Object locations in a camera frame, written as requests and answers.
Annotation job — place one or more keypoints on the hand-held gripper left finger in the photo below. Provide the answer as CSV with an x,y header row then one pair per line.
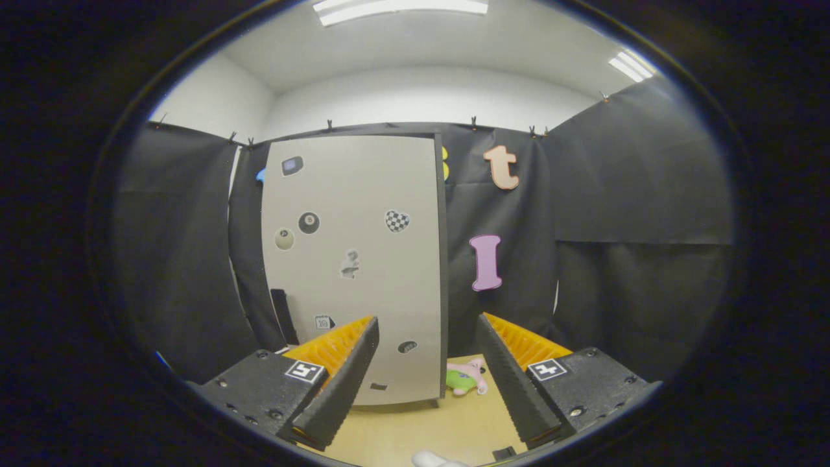
x,y
343,386

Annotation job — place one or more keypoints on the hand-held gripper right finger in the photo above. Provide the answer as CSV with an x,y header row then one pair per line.
x,y
512,386

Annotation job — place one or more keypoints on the light grey shoe cabinet door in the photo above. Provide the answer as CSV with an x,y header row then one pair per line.
x,y
369,292

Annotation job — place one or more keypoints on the grey shoe cabinet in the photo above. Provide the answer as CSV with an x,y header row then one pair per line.
x,y
443,259

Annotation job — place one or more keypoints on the green and pink plush toy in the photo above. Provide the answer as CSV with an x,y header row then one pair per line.
x,y
462,381

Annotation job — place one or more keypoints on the white rounded object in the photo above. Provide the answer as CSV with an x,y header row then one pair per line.
x,y
431,460

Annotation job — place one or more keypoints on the black backdrop cloth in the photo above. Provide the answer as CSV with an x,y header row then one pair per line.
x,y
648,194

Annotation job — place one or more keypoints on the small ceiling light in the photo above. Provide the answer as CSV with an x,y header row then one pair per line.
x,y
630,66

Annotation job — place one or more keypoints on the long ceiling light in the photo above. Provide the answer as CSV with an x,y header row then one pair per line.
x,y
402,8

